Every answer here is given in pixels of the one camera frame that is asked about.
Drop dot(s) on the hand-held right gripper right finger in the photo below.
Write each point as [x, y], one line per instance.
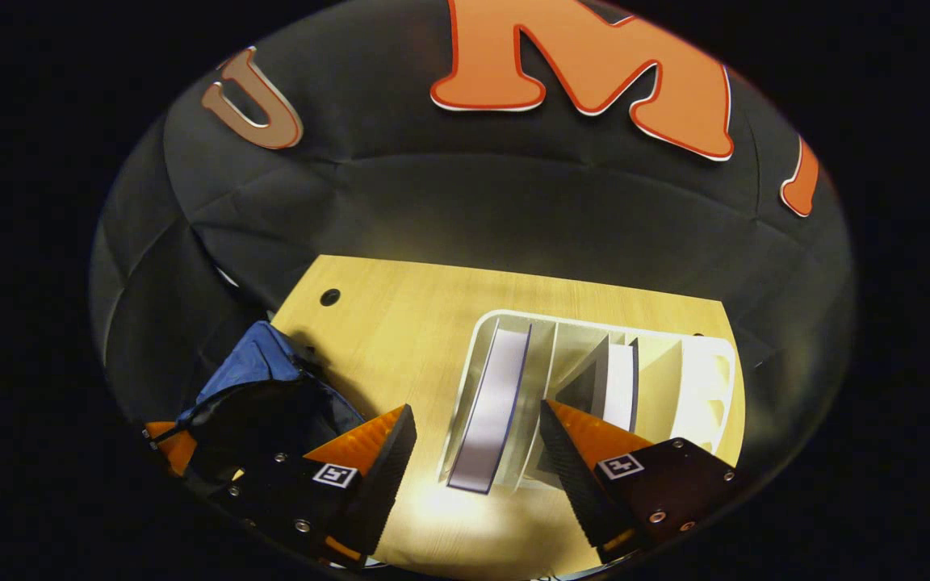
[578, 476]

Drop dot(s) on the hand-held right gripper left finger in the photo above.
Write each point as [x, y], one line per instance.
[376, 484]

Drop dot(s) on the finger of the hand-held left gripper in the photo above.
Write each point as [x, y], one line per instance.
[173, 448]

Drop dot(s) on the white portrait cover book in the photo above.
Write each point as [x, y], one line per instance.
[618, 387]

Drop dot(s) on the blue schoolbag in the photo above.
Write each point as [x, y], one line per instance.
[255, 363]

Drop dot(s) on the white bookshelf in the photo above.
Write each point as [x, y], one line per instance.
[699, 387]

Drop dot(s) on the black backdrop cloth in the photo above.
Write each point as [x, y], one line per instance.
[449, 202]

